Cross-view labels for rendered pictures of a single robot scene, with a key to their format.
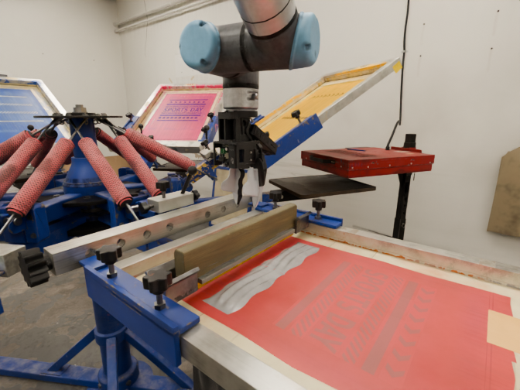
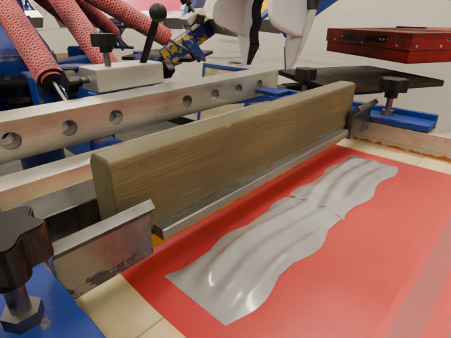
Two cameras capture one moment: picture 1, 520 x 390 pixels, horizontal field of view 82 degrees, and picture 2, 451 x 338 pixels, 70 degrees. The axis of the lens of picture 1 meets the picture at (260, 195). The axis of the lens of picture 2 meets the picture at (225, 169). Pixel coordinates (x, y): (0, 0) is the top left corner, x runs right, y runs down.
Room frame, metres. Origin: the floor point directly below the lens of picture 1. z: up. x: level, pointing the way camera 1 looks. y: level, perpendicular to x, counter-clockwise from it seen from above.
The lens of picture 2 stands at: (0.31, 0.05, 1.15)
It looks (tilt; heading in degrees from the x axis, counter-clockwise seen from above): 25 degrees down; 5
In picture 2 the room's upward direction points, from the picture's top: straight up
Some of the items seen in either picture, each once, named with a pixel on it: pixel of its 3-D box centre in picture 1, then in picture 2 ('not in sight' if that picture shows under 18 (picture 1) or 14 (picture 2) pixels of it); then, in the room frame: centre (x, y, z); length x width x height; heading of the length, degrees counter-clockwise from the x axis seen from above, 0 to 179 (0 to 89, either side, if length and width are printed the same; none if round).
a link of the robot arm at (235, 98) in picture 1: (241, 100); not in sight; (0.65, 0.04, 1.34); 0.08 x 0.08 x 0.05
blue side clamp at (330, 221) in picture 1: (295, 220); (339, 119); (0.91, -0.12, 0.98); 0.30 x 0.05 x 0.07; 52
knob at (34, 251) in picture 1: (41, 264); not in sight; (0.54, 0.44, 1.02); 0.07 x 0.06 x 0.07; 52
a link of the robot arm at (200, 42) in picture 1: (221, 50); not in sight; (0.56, 0.07, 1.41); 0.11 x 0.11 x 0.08; 65
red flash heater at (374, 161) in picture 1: (365, 159); (426, 41); (1.73, -0.62, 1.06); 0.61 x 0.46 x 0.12; 112
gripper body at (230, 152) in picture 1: (238, 140); not in sight; (0.65, 0.05, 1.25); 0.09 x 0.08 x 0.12; 142
